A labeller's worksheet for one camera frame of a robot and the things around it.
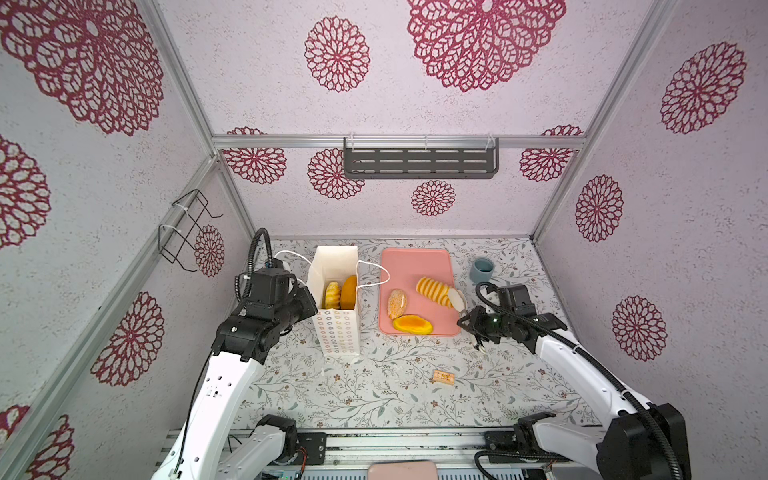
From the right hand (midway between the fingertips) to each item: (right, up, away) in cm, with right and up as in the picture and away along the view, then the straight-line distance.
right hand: (460, 318), depth 82 cm
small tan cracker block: (-5, -17, +3) cm, 18 cm away
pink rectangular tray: (-15, +13, +31) cm, 37 cm away
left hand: (-39, +5, -9) cm, 40 cm away
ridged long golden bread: (-3, +6, +10) cm, 12 cm away
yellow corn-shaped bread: (-36, +6, +4) cm, 36 cm away
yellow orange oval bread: (-12, -4, +10) cm, 16 cm away
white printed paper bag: (-32, -2, -6) cm, 33 cm away
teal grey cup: (+13, +13, +22) cm, 29 cm away
